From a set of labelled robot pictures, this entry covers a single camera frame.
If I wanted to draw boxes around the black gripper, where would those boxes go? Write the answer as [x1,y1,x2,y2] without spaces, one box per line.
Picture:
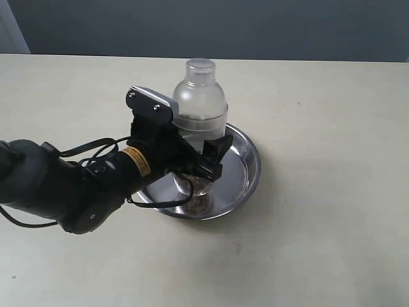
[126,116,233,184]

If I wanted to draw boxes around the clear plastic shaker bottle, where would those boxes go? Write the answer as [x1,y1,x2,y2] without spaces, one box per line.
[171,58,229,205]

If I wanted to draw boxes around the round stainless steel tray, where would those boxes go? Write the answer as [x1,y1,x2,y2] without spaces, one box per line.
[137,123,261,220]

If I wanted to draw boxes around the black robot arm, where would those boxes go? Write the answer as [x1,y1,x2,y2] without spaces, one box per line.
[1,117,233,234]

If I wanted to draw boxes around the black cable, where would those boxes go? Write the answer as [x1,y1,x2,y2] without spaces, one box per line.
[0,137,194,228]

